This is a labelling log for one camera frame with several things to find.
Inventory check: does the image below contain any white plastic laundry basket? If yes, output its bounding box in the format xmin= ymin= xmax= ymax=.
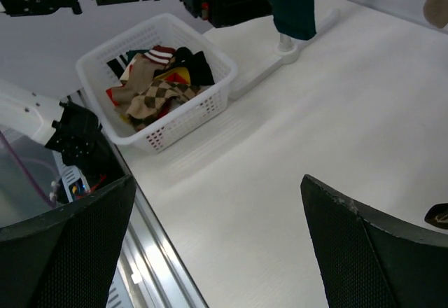
xmin=76 ymin=14 xmax=237 ymax=154

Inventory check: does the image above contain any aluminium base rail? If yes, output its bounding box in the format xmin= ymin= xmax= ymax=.
xmin=111 ymin=145 xmax=209 ymax=307

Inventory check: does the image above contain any red sock in basket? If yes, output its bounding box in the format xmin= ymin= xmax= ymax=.
xmin=106 ymin=87 xmax=119 ymax=106

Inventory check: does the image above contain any teal reindeer sock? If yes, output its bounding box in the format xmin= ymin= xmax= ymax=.
xmin=268 ymin=0 xmax=316 ymax=41

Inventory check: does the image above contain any dark yellow argyle sock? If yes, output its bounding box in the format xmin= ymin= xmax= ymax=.
xmin=424 ymin=203 xmax=448 ymax=230

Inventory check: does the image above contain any black sock in basket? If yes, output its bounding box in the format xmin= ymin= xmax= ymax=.
xmin=174 ymin=47 xmax=215 ymax=86

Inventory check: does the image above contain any silver clothes rack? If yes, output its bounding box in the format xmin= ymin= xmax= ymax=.
xmin=229 ymin=8 xmax=341 ymax=100

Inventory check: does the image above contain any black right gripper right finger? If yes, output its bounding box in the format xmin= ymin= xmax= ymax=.
xmin=300 ymin=175 xmax=447 ymax=307

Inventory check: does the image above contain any beige brown argyle sock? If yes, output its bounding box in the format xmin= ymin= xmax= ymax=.
xmin=125 ymin=80 xmax=205 ymax=132

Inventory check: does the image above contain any tan sock with maroon stripes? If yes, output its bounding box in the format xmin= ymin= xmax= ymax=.
xmin=113 ymin=45 xmax=176 ymax=106

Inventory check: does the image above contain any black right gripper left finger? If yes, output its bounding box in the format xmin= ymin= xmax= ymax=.
xmin=1 ymin=175 xmax=137 ymax=307

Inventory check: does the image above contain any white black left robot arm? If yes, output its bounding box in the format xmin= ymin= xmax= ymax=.
xmin=1 ymin=0 xmax=272 ymax=307

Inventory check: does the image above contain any black white striped sock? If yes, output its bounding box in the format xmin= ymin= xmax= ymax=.
xmin=106 ymin=54 xmax=128 ymax=78

